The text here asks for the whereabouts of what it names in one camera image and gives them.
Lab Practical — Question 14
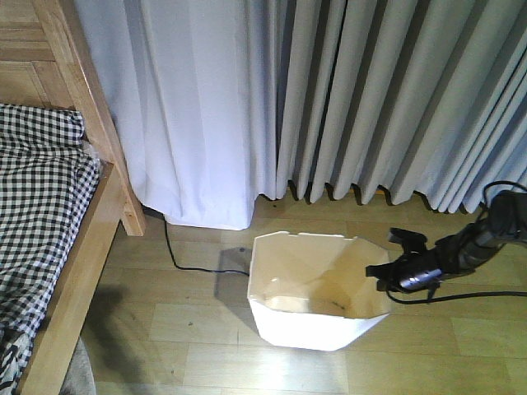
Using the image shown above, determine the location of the black floor power cord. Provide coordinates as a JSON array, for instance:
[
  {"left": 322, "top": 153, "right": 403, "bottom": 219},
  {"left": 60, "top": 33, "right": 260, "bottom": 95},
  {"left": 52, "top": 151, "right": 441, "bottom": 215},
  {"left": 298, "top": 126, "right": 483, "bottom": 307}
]
[{"left": 142, "top": 207, "right": 251, "bottom": 276}]

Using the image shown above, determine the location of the white sheer curtain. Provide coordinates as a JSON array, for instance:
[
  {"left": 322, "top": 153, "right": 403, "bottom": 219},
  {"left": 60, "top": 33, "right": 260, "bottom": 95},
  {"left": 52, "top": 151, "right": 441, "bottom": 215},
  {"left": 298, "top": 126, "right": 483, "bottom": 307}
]
[{"left": 76, "top": 1, "right": 285, "bottom": 230}]

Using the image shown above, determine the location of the black white checkered bedding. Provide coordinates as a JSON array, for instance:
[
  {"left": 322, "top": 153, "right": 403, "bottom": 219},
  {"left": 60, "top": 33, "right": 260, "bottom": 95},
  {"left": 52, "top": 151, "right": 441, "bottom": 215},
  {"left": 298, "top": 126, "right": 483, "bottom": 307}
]
[{"left": 1, "top": 104, "right": 100, "bottom": 394}]

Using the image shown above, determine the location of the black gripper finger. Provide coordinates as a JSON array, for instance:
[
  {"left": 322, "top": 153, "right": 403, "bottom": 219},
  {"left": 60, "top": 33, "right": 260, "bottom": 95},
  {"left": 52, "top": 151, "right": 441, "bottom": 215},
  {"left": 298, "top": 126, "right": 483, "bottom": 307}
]
[{"left": 366, "top": 262, "right": 401, "bottom": 290}]

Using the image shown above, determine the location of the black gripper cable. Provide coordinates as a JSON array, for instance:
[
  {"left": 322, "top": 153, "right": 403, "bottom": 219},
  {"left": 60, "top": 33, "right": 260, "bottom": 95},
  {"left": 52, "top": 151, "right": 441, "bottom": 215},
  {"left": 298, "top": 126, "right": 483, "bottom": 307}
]
[{"left": 385, "top": 180, "right": 527, "bottom": 305}]

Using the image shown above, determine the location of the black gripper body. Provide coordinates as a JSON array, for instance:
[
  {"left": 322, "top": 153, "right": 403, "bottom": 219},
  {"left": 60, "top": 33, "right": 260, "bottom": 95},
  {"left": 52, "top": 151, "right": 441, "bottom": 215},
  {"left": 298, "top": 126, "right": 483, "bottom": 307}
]
[{"left": 394, "top": 250, "right": 444, "bottom": 293}]

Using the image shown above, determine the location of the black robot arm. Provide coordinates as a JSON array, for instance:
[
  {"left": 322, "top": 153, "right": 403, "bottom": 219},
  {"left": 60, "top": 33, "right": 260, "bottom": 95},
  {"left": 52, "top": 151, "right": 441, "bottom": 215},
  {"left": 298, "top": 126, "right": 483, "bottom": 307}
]
[{"left": 366, "top": 190, "right": 526, "bottom": 300}]

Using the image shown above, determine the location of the wooden bed frame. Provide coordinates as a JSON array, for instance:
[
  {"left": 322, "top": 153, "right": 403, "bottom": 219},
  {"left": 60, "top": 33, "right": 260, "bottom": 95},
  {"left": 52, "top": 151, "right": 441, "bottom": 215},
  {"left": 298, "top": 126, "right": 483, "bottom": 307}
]
[{"left": 1, "top": 1, "right": 146, "bottom": 394}]

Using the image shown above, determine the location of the round grey yellow rug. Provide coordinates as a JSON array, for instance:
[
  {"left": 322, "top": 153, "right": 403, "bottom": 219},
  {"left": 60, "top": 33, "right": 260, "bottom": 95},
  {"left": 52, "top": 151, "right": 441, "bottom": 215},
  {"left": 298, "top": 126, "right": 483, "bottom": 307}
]
[{"left": 59, "top": 338, "right": 96, "bottom": 395}]

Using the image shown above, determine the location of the light grey pleated curtain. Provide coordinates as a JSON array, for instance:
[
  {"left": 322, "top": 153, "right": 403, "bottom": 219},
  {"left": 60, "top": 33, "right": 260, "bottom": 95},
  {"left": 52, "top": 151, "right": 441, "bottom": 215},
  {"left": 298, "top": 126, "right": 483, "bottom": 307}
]
[{"left": 250, "top": 0, "right": 527, "bottom": 216}]

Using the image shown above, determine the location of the white plastic trash bin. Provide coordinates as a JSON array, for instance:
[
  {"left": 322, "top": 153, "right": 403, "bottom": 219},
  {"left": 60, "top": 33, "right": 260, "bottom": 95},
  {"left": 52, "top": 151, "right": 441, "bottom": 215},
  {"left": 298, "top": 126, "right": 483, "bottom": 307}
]
[{"left": 247, "top": 231, "right": 391, "bottom": 351}]

